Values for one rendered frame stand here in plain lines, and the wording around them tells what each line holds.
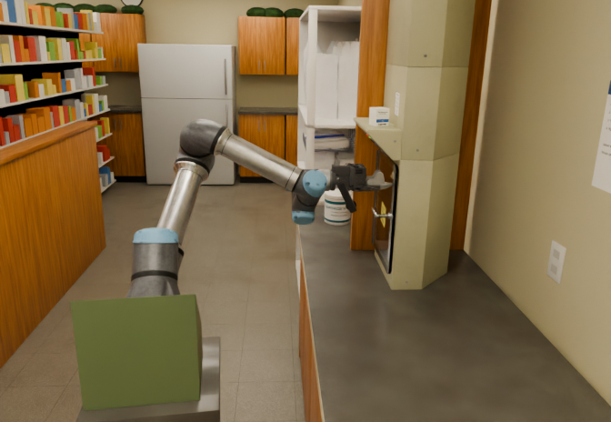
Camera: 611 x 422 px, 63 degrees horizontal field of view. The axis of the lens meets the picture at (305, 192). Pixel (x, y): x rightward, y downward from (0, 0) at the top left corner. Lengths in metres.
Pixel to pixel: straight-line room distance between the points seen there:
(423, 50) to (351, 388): 1.02
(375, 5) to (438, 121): 0.55
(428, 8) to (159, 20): 5.92
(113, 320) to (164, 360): 0.15
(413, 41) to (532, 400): 1.05
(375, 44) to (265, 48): 4.88
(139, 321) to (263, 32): 5.86
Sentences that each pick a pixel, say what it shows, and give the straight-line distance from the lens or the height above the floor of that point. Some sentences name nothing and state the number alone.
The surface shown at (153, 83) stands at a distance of 6.67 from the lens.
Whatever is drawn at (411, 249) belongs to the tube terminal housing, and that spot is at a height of 1.09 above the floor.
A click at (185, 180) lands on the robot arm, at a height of 1.36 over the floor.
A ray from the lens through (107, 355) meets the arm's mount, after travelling 1.27.
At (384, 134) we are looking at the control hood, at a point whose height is 1.50.
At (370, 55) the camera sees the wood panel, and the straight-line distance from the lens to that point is 2.00.
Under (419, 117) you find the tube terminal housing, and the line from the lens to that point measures 1.68.
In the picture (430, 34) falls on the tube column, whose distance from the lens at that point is 1.67.
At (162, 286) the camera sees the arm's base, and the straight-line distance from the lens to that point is 1.30.
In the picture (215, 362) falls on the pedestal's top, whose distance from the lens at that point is 1.45.
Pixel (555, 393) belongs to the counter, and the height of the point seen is 0.94.
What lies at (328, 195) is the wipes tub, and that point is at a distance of 2.41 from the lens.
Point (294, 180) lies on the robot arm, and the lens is 1.51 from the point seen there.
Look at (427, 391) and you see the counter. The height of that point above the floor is 0.94.
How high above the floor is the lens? 1.75
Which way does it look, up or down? 16 degrees down
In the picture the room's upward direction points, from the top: 1 degrees clockwise
